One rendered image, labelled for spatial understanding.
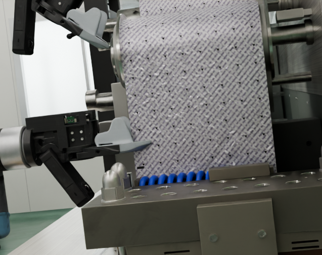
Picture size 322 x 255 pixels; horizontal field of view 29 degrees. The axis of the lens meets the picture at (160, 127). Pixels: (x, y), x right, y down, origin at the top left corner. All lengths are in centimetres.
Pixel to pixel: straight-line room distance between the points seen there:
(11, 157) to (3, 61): 606
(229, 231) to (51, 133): 39
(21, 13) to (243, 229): 57
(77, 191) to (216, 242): 32
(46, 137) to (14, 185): 610
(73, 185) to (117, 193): 19
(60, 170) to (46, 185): 599
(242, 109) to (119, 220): 30
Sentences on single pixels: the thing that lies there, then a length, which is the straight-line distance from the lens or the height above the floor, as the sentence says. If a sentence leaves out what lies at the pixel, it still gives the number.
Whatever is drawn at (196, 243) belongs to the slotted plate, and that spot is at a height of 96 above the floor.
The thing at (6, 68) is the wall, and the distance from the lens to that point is 714.
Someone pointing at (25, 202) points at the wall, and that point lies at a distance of 719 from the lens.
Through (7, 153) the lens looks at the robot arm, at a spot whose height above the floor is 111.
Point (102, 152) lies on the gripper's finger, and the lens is 105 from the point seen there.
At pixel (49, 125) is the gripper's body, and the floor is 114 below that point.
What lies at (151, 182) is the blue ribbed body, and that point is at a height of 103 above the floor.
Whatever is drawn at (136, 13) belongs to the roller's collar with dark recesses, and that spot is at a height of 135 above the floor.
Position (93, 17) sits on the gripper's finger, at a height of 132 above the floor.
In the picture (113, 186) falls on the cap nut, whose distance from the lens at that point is 91.
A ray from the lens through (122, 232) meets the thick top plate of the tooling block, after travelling 90.
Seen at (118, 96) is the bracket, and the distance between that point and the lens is 115.
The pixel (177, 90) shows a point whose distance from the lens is 106.
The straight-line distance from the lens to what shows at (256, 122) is 105.
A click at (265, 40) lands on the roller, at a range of 106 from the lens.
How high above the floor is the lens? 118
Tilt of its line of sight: 3 degrees down
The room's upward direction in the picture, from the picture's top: 7 degrees counter-clockwise
